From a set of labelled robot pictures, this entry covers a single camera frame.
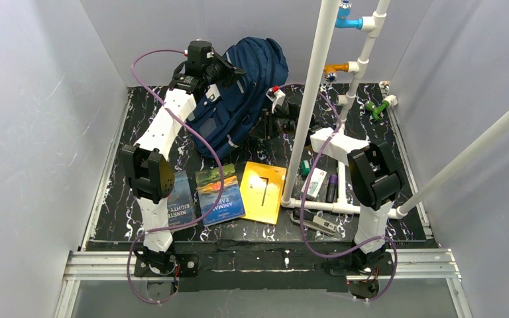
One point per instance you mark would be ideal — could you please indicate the grey stapler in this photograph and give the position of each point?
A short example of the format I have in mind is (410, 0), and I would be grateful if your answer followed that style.
(313, 221)

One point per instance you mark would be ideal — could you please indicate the green pipe valve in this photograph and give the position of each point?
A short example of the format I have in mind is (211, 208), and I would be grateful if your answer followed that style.
(376, 110)

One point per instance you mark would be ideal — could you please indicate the blue pipe valve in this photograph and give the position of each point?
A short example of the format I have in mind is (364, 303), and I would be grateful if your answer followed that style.
(343, 20)

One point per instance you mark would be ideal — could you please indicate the purple marker pen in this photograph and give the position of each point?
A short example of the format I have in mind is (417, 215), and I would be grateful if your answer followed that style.
(331, 191)

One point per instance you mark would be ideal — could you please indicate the small green eraser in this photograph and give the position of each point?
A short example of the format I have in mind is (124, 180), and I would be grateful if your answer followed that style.
(305, 168)

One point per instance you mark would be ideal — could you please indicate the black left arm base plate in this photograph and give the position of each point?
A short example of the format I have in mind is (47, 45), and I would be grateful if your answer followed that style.
(169, 264)

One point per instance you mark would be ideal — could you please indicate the white PVC pipe frame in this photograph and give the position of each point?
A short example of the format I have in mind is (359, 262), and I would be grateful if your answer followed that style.
(373, 26)

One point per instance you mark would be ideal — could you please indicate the yellow notebook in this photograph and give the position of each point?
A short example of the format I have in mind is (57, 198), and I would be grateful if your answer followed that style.
(251, 193)

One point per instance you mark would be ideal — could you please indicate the orange pipe valve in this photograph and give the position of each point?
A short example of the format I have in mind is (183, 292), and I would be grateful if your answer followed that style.
(330, 71)

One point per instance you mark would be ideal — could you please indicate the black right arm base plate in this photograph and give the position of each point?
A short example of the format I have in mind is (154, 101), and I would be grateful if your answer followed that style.
(379, 263)

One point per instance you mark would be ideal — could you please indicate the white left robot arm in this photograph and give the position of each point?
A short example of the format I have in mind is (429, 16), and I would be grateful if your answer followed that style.
(146, 163)

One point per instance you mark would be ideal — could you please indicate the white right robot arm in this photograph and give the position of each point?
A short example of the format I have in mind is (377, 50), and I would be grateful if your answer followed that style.
(375, 177)

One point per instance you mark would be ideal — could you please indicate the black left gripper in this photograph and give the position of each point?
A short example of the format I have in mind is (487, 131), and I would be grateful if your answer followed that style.
(225, 69)

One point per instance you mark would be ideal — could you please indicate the navy blue student backpack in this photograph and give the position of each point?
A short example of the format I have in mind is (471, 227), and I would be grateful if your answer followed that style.
(225, 122)

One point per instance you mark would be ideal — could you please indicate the aluminium rail frame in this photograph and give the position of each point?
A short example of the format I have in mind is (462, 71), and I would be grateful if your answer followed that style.
(250, 269)

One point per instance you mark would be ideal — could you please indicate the white rectangular box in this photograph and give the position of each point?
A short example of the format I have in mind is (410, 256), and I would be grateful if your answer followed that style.
(313, 185)

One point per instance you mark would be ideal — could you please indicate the black pen on notebook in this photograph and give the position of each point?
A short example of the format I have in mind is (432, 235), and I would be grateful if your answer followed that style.
(263, 185)

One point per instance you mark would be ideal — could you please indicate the Animal Farm book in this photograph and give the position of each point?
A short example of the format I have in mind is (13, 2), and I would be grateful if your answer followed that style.
(225, 198)

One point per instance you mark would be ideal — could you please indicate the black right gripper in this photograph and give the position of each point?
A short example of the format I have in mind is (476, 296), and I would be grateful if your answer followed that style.
(273, 125)

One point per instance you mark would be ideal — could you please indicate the Nineteen Eighty-Four book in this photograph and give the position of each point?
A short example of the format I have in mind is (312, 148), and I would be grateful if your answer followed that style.
(181, 207)

